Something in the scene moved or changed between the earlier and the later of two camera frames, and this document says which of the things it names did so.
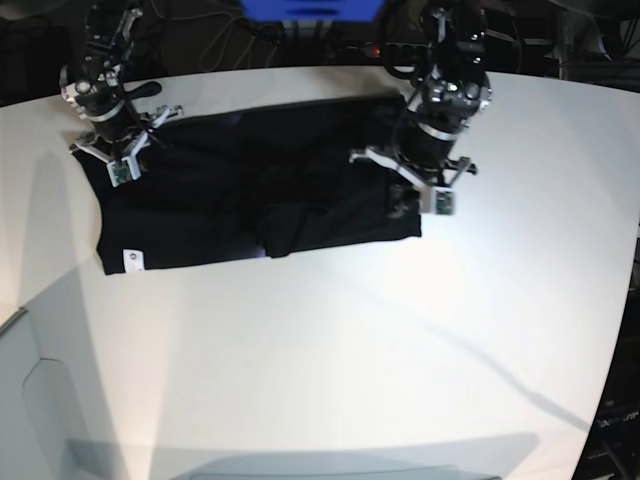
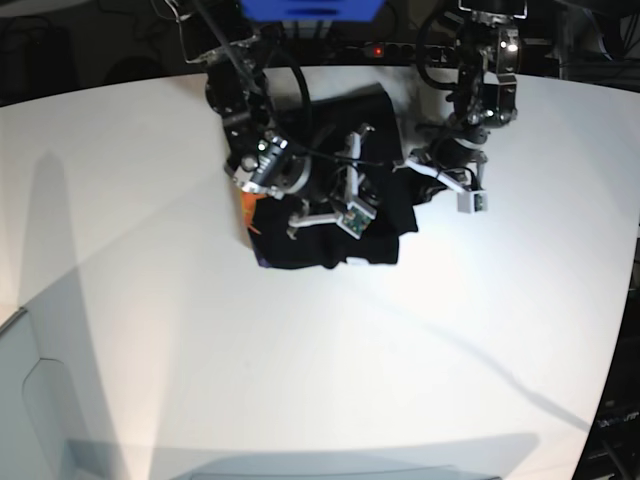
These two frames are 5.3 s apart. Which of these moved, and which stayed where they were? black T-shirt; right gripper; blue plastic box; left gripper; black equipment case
Moved: left gripper; right gripper; black T-shirt
Stayed: black equipment case; blue plastic box
